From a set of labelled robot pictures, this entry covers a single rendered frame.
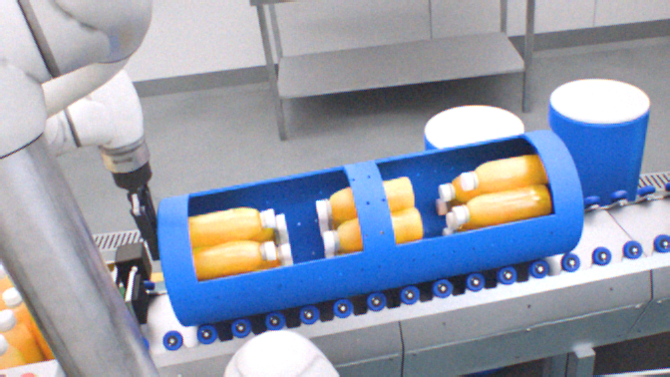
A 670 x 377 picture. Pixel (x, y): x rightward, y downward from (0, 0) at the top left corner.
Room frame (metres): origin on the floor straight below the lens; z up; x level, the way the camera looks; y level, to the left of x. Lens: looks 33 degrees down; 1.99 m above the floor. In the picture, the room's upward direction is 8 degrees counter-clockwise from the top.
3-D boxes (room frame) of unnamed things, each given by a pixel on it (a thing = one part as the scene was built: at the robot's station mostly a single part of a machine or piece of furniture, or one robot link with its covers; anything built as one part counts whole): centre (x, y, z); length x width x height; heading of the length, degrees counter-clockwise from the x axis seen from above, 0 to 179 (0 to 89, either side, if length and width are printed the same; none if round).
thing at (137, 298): (1.17, 0.46, 0.99); 0.10 x 0.02 x 0.12; 4
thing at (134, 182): (1.16, 0.38, 1.32); 0.08 x 0.07 x 0.09; 4
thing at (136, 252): (1.37, 0.52, 0.95); 0.10 x 0.07 x 0.10; 4
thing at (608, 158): (1.75, -0.83, 0.59); 0.28 x 0.28 x 0.88
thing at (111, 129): (1.15, 0.39, 1.50); 0.13 x 0.11 x 0.16; 111
